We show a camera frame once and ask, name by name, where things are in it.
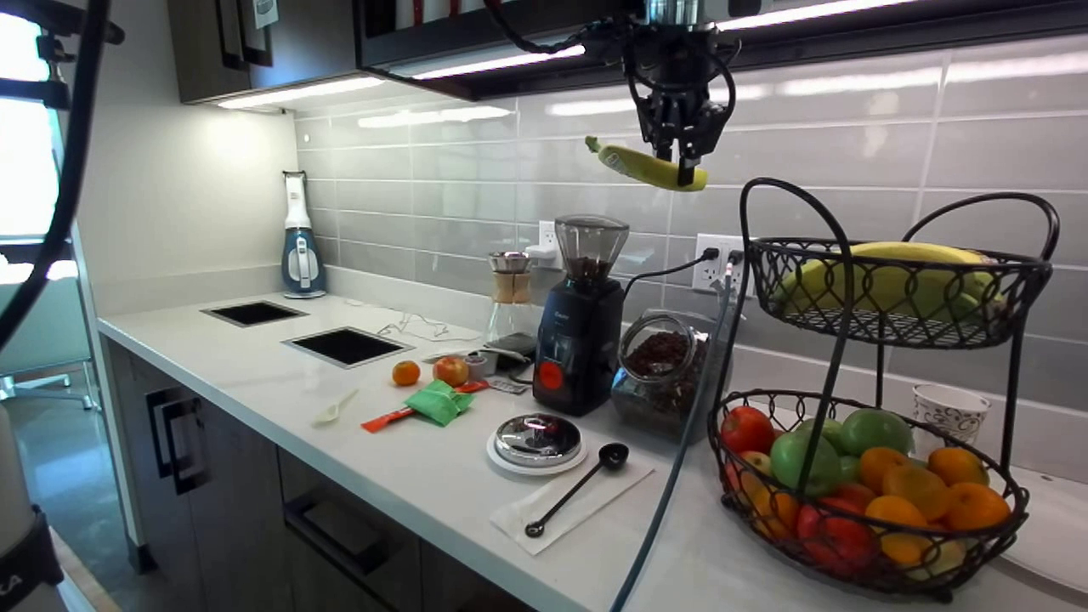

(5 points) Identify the black hanging cable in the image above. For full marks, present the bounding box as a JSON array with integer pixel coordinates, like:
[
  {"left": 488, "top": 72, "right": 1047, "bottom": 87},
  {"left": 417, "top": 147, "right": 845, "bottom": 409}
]
[{"left": 0, "top": 0, "right": 119, "bottom": 353}]

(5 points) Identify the white wall outlet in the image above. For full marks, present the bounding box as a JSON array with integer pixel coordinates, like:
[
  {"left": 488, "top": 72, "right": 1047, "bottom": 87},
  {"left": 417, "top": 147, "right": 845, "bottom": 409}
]
[{"left": 690, "top": 228, "right": 755, "bottom": 299}]

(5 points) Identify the black measuring spoon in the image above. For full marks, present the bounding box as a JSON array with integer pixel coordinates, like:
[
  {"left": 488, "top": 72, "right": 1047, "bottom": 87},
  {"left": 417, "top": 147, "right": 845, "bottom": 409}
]
[{"left": 522, "top": 437, "right": 632, "bottom": 544}]

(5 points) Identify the black coffee grinder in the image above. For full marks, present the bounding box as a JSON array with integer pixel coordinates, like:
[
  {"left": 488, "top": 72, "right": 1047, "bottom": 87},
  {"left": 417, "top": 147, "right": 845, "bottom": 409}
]
[{"left": 532, "top": 215, "right": 632, "bottom": 418}]

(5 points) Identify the green apple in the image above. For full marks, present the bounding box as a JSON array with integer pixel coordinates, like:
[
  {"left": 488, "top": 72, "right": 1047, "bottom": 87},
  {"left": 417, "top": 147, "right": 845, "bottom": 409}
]
[
  {"left": 836, "top": 404, "right": 918, "bottom": 457},
  {"left": 770, "top": 423, "right": 846, "bottom": 498}
]

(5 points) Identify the black wire two-tier fruit basket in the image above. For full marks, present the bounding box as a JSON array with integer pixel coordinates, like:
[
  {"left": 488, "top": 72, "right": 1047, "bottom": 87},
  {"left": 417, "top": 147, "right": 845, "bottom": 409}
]
[{"left": 707, "top": 174, "right": 1066, "bottom": 602}]

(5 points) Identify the dark lower kitchen cabinet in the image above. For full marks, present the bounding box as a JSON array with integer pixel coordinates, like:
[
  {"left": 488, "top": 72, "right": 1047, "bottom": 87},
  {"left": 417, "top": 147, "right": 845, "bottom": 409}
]
[{"left": 99, "top": 329, "right": 551, "bottom": 612}]

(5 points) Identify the dark upper wall cabinet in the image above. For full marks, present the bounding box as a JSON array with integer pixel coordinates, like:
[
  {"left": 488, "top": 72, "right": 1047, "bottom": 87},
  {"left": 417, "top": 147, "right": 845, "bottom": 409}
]
[{"left": 353, "top": 0, "right": 1088, "bottom": 103}]

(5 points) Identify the yellow banana with sticker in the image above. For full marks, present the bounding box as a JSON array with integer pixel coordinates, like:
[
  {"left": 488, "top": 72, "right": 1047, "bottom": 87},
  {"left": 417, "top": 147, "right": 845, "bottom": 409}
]
[{"left": 581, "top": 131, "right": 713, "bottom": 193}]

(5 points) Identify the brown wall cabinet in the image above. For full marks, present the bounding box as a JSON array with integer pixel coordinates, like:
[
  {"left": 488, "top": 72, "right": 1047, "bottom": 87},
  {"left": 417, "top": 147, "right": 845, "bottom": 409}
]
[{"left": 168, "top": 0, "right": 369, "bottom": 107}]

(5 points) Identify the dark power cable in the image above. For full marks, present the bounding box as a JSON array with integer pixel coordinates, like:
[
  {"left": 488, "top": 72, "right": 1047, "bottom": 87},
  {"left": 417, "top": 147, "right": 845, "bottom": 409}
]
[{"left": 610, "top": 251, "right": 755, "bottom": 612}]

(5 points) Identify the black cabinet handle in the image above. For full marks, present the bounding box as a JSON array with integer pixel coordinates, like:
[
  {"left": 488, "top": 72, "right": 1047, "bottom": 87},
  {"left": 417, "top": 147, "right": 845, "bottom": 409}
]
[
  {"left": 278, "top": 481, "right": 397, "bottom": 579},
  {"left": 142, "top": 384, "right": 216, "bottom": 498}
]

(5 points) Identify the black recessed counter panel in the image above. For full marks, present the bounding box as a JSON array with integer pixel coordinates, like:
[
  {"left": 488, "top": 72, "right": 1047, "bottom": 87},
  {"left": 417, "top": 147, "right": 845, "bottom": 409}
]
[
  {"left": 201, "top": 294, "right": 311, "bottom": 329},
  {"left": 287, "top": 325, "right": 408, "bottom": 366}
]

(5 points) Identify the black grinder power cord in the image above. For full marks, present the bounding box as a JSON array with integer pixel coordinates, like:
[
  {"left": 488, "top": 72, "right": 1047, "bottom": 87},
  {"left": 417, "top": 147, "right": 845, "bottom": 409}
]
[{"left": 620, "top": 244, "right": 732, "bottom": 303}]

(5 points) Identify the glass jar of coffee beans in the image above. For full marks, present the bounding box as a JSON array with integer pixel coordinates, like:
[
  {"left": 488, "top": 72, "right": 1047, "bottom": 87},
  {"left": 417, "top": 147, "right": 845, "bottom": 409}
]
[{"left": 610, "top": 309, "right": 718, "bottom": 434}]

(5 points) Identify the orange-red packet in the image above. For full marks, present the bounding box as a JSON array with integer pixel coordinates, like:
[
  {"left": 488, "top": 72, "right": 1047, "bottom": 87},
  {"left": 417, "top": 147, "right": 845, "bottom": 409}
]
[{"left": 362, "top": 404, "right": 417, "bottom": 437}]

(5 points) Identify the green packet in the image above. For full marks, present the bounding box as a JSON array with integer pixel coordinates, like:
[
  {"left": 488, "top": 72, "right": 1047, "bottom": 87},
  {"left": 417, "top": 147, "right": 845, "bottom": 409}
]
[{"left": 401, "top": 377, "right": 475, "bottom": 430}]

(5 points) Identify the white patterned cup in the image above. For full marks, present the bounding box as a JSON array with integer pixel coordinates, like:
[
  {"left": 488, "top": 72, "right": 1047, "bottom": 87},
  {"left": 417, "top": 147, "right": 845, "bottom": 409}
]
[{"left": 907, "top": 380, "right": 999, "bottom": 447}]

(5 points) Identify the white plastic spoon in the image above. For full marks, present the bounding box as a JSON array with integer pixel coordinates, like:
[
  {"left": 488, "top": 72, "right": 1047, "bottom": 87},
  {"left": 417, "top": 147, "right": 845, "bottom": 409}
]
[{"left": 311, "top": 384, "right": 365, "bottom": 430}]

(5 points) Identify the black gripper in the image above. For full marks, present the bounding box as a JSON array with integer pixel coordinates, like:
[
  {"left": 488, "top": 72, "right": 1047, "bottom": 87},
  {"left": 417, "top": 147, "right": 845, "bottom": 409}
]
[{"left": 621, "top": 23, "right": 737, "bottom": 190}]

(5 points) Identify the white paper napkin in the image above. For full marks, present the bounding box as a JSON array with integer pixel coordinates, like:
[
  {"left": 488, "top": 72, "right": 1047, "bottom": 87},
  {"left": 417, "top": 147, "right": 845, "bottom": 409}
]
[{"left": 488, "top": 447, "right": 659, "bottom": 559}]

